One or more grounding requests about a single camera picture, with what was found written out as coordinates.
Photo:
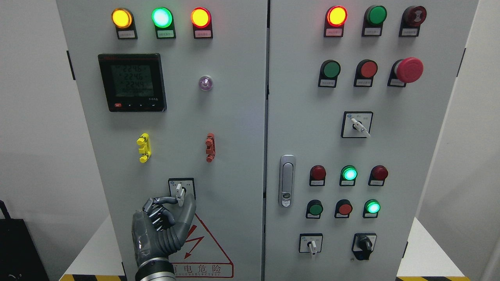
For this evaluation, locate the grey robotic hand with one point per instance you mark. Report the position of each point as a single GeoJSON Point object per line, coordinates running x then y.
{"type": "Point", "coordinates": [157, 232]}

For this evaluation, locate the white rotary light switch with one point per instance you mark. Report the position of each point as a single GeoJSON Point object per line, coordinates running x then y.
{"type": "Point", "coordinates": [180, 187]}

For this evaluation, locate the silver black robot forearm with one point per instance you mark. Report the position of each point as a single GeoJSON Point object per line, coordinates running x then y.
{"type": "Point", "coordinates": [156, 269]}

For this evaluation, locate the red electrical hazard warning sticker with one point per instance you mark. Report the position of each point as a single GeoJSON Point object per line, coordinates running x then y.
{"type": "Point", "coordinates": [201, 257]}

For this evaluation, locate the yellow terminal clip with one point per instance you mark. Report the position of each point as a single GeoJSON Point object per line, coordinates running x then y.
{"type": "Point", "coordinates": [144, 147]}

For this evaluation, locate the red terminal clip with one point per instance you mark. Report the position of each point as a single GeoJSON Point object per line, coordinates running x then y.
{"type": "Point", "coordinates": [210, 147]}

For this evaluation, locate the grey left cabinet door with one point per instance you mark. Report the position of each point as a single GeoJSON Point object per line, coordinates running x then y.
{"type": "Point", "coordinates": [229, 190]}

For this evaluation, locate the grey cabinet door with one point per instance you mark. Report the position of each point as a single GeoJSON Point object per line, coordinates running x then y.
{"type": "Point", "coordinates": [229, 190]}
{"type": "Point", "coordinates": [305, 120]}

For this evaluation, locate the black digital power meter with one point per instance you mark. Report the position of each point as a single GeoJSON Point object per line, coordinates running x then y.
{"type": "Point", "coordinates": [133, 82]}

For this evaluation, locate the small clear light bulb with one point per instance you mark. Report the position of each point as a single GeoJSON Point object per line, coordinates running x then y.
{"type": "Point", "coordinates": [206, 83]}

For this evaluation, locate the green push button lower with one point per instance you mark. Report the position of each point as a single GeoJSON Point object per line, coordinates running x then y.
{"type": "Point", "coordinates": [314, 209]}

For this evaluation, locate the green push button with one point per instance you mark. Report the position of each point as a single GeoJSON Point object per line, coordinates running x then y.
{"type": "Point", "coordinates": [314, 209]}
{"type": "Point", "coordinates": [329, 72]}

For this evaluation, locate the dark red lamp lower left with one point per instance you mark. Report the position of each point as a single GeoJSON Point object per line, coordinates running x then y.
{"type": "Point", "coordinates": [317, 176]}

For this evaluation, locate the dark red lamp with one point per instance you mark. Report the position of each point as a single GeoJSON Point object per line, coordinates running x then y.
{"type": "Point", "coordinates": [317, 176]}
{"type": "Point", "coordinates": [378, 176]}

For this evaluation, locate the red push button lower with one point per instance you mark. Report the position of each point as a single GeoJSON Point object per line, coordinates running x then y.
{"type": "Point", "coordinates": [343, 209]}

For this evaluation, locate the red push button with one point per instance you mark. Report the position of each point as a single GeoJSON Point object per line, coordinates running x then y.
{"type": "Point", "coordinates": [343, 209]}
{"type": "Point", "coordinates": [365, 72]}

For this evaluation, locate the green lit lamp middle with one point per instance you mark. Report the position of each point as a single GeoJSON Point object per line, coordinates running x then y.
{"type": "Point", "coordinates": [348, 176]}

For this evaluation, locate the green lit indicator lamp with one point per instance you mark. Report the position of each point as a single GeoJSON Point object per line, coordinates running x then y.
{"type": "Point", "coordinates": [164, 23]}

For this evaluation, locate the green lit button lower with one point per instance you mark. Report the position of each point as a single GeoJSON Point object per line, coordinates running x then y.
{"type": "Point", "coordinates": [371, 209]}

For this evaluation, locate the yellow indicator lamp top left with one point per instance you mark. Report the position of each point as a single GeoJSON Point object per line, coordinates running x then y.
{"type": "Point", "coordinates": [124, 23]}

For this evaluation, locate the red-orange indicator lamp left door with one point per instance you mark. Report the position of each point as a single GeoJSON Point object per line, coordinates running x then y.
{"type": "Point", "coordinates": [201, 21]}

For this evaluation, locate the red-orange indicator lamp door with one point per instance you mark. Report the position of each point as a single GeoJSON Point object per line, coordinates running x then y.
{"type": "Point", "coordinates": [201, 21]}
{"type": "Point", "coordinates": [335, 19]}

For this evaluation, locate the dark red lamp lower right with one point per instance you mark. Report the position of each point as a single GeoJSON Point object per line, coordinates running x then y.
{"type": "Point", "coordinates": [378, 176]}

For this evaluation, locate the green push button upper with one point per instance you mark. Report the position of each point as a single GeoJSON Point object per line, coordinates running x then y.
{"type": "Point", "coordinates": [329, 72]}

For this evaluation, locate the grey right cabinet door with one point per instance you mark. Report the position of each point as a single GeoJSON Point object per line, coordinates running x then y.
{"type": "Point", "coordinates": [305, 120]}

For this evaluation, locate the red push button upper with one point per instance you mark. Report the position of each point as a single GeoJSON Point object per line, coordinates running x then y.
{"type": "Point", "coordinates": [365, 72]}

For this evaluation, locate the red-orange indicator lamp right door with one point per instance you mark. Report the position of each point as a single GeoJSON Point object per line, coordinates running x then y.
{"type": "Point", "coordinates": [335, 19]}

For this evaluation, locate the red emergency stop mushroom button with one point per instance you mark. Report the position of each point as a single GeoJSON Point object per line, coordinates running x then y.
{"type": "Point", "coordinates": [405, 71]}

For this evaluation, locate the green unlit indicator lamp top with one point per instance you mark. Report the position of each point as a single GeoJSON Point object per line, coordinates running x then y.
{"type": "Point", "coordinates": [374, 18]}

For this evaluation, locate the dark red buzzer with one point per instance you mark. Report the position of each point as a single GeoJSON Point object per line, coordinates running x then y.
{"type": "Point", "coordinates": [412, 18]}

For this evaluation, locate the silver cabinet door handle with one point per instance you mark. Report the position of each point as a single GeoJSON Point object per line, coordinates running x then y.
{"type": "Point", "coordinates": [286, 181]}

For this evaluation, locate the white rotary switch bottom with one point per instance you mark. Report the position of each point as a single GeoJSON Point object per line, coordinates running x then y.
{"type": "Point", "coordinates": [310, 243]}

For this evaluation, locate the black selector knob switch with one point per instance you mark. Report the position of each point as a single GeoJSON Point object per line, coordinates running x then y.
{"type": "Point", "coordinates": [363, 245]}

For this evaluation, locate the white rotary switch upper right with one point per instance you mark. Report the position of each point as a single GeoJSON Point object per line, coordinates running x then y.
{"type": "Point", "coordinates": [356, 124]}

